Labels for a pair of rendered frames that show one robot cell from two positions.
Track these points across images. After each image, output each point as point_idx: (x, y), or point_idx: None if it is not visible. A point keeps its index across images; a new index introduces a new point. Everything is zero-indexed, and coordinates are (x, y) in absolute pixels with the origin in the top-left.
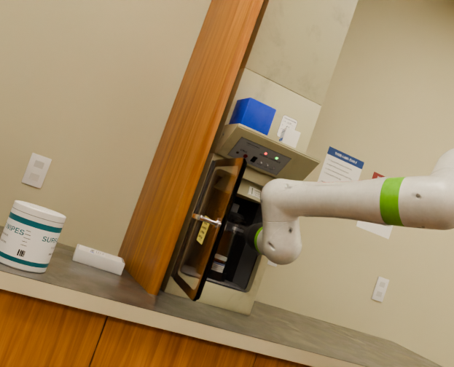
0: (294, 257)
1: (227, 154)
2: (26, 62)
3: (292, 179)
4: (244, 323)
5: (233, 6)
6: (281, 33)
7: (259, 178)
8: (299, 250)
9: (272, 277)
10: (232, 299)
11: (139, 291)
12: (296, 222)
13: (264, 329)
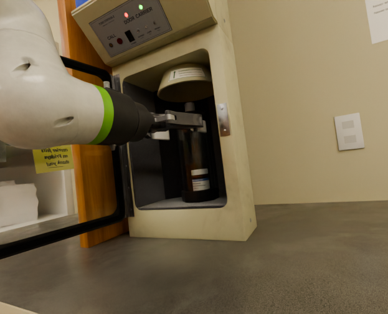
0: None
1: (110, 57)
2: None
3: (194, 14)
4: (167, 270)
5: None
6: None
7: (166, 53)
8: (0, 90)
9: (367, 162)
10: (208, 223)
11: (68, 248)
12: None
13: (205, 275)
